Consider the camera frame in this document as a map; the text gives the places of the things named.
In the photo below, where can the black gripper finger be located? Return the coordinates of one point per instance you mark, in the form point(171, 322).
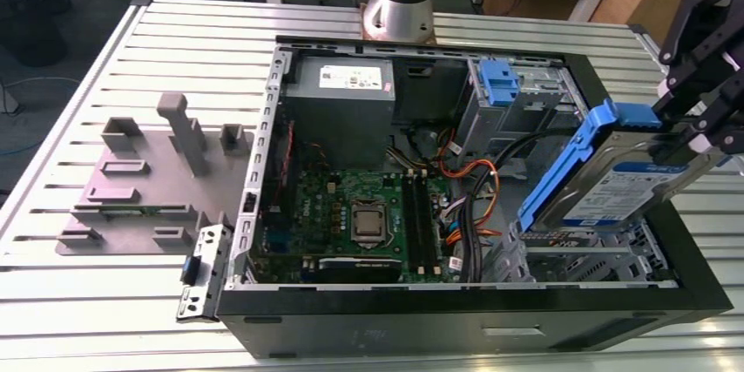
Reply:
point(692, 19)
point(717, 128)

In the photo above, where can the hard disk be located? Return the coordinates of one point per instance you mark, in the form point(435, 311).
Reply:
point(609, 189)

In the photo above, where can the silver disk bay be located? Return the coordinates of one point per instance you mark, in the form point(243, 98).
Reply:
point(575, 250)

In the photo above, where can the silver optical drive cage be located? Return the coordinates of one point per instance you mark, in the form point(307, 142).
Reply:
point(523, 115)

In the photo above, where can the blue plastic drive latch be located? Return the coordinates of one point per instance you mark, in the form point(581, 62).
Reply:
point(500, 80)

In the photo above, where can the black RAM slot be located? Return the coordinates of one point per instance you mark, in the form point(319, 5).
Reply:
point(428, 219)
point(411, 219)

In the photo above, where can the CPU socket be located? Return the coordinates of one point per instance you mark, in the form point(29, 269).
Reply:
point(368, 205)

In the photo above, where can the silver CPU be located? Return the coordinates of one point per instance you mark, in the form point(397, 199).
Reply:
point(365, 224)

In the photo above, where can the grey power supply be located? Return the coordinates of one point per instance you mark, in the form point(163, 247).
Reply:
point(343, 128)

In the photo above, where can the black graphics card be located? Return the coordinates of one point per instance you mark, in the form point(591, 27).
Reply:
point(360, 269)

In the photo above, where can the black PC case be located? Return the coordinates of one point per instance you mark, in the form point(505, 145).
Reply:
point(407, 328)

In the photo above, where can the green motherboard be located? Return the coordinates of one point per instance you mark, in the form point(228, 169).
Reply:
point(316, 215)

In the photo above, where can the grey parts rack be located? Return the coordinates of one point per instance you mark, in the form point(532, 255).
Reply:
point(163, 189)

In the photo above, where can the green RAM stick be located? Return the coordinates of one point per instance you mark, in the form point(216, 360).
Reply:
point(139, 212)

